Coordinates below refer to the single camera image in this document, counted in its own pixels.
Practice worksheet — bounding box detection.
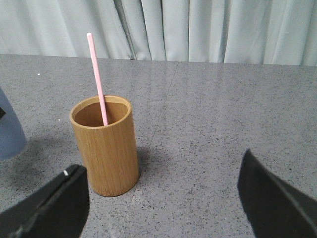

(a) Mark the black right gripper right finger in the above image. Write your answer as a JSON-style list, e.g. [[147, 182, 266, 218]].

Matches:
[[237, 150, 317, 238]]

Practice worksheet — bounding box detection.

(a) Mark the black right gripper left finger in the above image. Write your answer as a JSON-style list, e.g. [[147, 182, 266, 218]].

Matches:
[[0, 165, 90, 238]]

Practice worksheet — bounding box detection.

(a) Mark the blue plastic cup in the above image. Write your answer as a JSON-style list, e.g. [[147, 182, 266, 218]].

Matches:
[[0, 89, 27, 161]]

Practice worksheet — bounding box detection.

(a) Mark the bamboo cylinder holder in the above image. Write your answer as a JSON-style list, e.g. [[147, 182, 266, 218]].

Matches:
[[70, 95, 139, 197]]

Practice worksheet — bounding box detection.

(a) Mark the pink chopstick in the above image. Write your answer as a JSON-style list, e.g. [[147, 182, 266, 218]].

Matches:
[[87, 33, 108, 126]]

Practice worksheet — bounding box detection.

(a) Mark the grey-green curtain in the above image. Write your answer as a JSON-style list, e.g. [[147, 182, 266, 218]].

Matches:
[[0, 0, 317, 65]]

